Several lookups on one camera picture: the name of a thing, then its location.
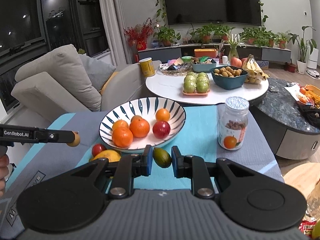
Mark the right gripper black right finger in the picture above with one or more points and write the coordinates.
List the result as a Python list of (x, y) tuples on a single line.
[(196, 169)]

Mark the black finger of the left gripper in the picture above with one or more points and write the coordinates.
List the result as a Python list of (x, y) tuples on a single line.
[(55, 136)]

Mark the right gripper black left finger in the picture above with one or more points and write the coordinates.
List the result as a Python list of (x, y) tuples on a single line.
[(127, 169)]

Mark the large yellow orange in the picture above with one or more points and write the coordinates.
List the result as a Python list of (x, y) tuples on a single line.
[(111, 155)]

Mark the small green mango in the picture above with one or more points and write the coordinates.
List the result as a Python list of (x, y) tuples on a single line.
[(161, 157)]

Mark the brown round kiwi fruit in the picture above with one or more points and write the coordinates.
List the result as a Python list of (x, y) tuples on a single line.
[(76, 140)]

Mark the red plum fruit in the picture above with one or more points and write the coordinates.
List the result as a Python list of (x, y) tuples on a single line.
[(161, 129)]

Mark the small orange tangerine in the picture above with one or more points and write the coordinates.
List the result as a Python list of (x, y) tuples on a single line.
[(163, 115)]

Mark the person's left hand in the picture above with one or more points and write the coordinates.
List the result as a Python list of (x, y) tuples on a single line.
[(4, 171)]

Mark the blue purple striped tablecloth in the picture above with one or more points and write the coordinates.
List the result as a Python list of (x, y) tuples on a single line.
[(198, 137)]

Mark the red tomato fruit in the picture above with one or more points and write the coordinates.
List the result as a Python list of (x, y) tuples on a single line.
[(97, 148)]

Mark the beige sofa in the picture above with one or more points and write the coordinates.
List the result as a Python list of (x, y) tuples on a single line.
[(57, 81)]

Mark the clear snack jar white lid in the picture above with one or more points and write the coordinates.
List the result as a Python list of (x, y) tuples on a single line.
[(233, 123)]

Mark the white striped ceramic bowl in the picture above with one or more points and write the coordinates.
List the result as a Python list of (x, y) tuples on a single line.
[(145, 108)]

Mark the tray of green apples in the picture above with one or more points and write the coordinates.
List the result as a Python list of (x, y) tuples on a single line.
[(196, 84)]

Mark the white round coffee table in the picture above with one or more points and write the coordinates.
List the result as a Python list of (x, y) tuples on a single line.
[(171, 87)]

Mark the grey cushion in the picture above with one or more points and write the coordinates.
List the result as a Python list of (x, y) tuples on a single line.
[(98, 71)]

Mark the dark green bowl of longans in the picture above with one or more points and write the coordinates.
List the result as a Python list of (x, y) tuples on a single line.
[(229, 77)]

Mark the yellow canister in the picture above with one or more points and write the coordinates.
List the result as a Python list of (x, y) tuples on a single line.
[(147, 67)]

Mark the blue snack tray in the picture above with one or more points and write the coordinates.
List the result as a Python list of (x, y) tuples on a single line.
[(203, 64)]

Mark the dark marble round table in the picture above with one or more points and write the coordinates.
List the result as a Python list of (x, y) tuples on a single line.
[(288, 134)]

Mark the bunch of bananas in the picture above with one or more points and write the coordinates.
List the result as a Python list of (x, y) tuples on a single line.
[(255, 73)]

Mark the red apples on table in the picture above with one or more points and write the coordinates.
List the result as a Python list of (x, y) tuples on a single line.
[(236, 62)]

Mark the orange rectangular box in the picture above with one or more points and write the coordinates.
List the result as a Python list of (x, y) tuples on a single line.
[(205, 52)]

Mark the tv cabinet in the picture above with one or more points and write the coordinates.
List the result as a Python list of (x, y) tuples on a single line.
[(165, 54)]

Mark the red flower arrangement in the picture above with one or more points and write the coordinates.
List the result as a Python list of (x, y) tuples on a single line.
[(137, 36)]

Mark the glass vase with plant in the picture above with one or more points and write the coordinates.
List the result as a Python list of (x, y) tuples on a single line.
[(234, 41)]

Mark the potted green plant left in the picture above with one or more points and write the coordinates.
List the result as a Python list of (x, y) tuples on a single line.
[(167, 36)]

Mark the tall leafy floor plant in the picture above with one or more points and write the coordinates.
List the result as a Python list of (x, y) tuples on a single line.
[(303, 46)]

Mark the black wall television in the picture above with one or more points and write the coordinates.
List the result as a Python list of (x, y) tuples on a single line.
[(213, 11)]

